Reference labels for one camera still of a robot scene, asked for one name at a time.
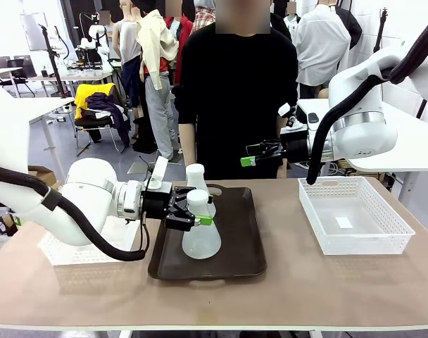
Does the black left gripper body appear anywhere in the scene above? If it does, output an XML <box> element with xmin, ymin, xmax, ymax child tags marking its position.
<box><xmin>141</xmin><ymin>189</ymin><xmax>175</xmax><ymax>220</ymax></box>

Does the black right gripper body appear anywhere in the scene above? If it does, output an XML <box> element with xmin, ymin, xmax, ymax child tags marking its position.
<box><xmin>282</xmin><ymin>137</ymin><xmax>310</xmax><ymax>164</ymax></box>

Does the white plastic conical flask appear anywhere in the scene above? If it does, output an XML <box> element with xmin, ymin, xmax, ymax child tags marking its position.
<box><xmin>184</xmin><ymin>163</ymin><xmax>217</xmax><ymax>219</ymax></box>
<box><xmin>181</xmin><ymin>189</ymin><xmax>222</xmax><ymax>261</ymax></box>

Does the person's right forearm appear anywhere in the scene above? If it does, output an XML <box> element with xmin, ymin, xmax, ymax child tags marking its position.
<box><xmin>180</xmin><ymin>121</ymin><xmax>198</xmax><ymax>173</ymax></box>

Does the person's left forearm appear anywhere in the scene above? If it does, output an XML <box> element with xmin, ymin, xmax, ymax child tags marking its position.
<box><xmin>275</xmin><ymin>114</ymin><xmax>289</xmax><ymax>142</ymax></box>

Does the person in black sweater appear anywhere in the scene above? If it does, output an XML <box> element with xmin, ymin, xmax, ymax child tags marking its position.
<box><xmin>171</xmin><ymin>0</ymin><xmax>299</xmax><ymax>180</ymax></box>

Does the dark brown plastic tray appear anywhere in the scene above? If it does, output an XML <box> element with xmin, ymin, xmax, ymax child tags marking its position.
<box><xmin>147</xmin><ymin>183</ymin><xmax>268</xmax><ymax>282</ymax></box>

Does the white perforated plastic basket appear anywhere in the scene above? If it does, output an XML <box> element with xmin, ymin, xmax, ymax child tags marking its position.
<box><xmin>37</xmin><ymin>214</ymin><xmax>141</xmax><ymax>265</ymax></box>
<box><xmin>297</xmin><ymin>176</ymin><xmax>416</xmax><ymax>256</ymax></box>

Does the mannequin in white shirt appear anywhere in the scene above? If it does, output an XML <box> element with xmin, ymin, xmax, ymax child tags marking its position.
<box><xmin>293</xmin><ymin>3</ymin><xmax>352</xmax><ymax>99</ymax></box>

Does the dark purple garment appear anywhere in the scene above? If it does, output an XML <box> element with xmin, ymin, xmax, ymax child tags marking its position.
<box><xmin>85</xmin><ymin>92</ymin><xmax>132</xmax><ymax>147</ymax></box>

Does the mannequin in black coat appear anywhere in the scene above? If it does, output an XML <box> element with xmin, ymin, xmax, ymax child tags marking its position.
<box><xmin>270</xmin><ymin>12</ymin><xmax>294</xmax><ymax>43</ymax></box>

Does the yellow garment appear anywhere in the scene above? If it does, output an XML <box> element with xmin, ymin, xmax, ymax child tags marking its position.
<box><xmin>74</xmin><ymin>83</ymin><xmax>115</xmax><ymax>120</ymax></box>

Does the hanging black jacket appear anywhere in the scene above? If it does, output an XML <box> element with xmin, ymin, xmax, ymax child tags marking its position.
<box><xmin>335</xmin><ymin>5</ymin><xmax>363</xmax><ymax>50</ymax></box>

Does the mannequin in red vest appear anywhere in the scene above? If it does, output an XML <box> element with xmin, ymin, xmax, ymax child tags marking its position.
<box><xmin>163</xmin><ymin>13</ymin><xmax>194</xmax><ymax>85</ymax></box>

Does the tall black tripod stand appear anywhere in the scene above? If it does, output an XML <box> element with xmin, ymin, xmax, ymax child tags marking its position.
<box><xmin>373</xmin><ymin>7</ymin><xmax>389</xmax><ymax>54</ymax></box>

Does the long background desk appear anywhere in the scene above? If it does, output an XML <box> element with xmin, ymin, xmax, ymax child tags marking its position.
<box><xmin>23</xmin><ymin>68</ymin><xmax>115</xmax><ymax>98</ymax></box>

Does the white table with white leg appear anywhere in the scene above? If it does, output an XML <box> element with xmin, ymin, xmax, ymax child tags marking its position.
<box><xmin>23</xmin><ymin>97</ymin><xmax>76</xmax><ymax>173</ymax></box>

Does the mannequin in cream jacket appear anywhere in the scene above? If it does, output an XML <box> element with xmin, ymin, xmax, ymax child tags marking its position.
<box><xmin>135</xmin><ymin>0</ymin><xmax>182</xmax><ymax>161</ymax></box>

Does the mannequin in white tank top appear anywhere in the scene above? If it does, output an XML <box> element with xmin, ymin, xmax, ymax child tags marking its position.
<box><xmin>112</xmin><ymin>0</ymin><xmax>144</xmax><ymax>110</ymax></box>

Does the black office chair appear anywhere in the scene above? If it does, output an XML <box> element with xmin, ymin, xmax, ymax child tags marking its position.
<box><xmin>0</xmin><ymin>58</ymin><xmax>35</xmax><ymax>98</ymax></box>

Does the white board panel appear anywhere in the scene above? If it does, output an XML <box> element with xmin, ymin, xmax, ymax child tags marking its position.
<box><xmin>20</xmin><ymin>13</ymin><xmax>49</xmax><ymax>52</ymax></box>

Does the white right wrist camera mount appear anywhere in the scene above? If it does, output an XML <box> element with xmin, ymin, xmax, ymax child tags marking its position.
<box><xmin>277</xmin><ymin>103</ymin><xmax>308</xmax><ymax>134</ymax></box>

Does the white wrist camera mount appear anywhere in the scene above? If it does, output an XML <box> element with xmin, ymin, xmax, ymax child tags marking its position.
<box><xmin>277</xmin><ymin>103</ymin><xmax>308</xmax><ymax>134</ymax></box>
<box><xmin>149</xmin><ymin>156</ymin><xmax>173</xmax><ymax>193</ymax></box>

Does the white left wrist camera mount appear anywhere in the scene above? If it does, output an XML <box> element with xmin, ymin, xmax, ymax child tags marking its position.
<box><xmin>149</xmin><ymin>156</ymin><xmax>173</xmax><ymax>193</ymax></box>

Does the black right arm cable sleeve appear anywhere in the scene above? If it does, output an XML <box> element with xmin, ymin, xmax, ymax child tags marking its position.
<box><xmin>306</xmin><ymin>12</ymin><xmax>428</xmax><ymax>186</ymax></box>

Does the black arm cable sleeve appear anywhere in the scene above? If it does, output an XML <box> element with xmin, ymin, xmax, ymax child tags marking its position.
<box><xmin>0</xmin><ymin>163</ymin><xmax>151</xmax><ymax>262</ymax></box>
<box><xmin>306</xmin><ymin>12</ymin><xmax>428</xmax><ymax>186</ymax></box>

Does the grey mannequin base plate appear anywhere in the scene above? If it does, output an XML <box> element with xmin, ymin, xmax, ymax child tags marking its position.
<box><xmin>127</xmin><ymin>160</ymin><xmax>158</xmax><ymax>176</ymax></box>

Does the black left arm cable sleeve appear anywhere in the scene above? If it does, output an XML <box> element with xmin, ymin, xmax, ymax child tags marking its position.
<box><xmin>0</xmin><ymin>163</ymin><xmax>151</xmax><ymax>262</ymax></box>

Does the metal frame chair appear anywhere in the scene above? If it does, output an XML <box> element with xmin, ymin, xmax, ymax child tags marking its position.
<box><xmin>75</xmin><ymin>115</ymin><xmax>127</xmax><ymax>156</ymax></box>

